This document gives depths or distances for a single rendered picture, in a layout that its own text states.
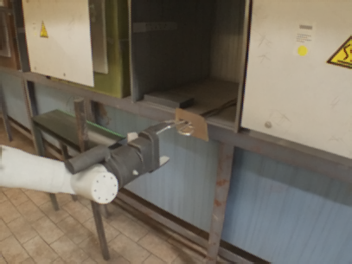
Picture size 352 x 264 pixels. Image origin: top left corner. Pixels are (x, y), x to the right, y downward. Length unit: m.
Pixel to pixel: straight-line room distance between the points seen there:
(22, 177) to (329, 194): 0.83
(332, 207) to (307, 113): 0.41
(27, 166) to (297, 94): 0.56
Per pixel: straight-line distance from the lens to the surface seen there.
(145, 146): 0.63
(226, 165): 0.90
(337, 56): 0.58
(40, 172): 0.50
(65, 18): 1.16
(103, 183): 0.53
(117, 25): 1.08
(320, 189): 0.90
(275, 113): 0.63
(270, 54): 0.61
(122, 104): 1.13
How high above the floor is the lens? 1.19
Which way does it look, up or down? 25 degrees down
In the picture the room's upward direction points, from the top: 1 degrees clockwise
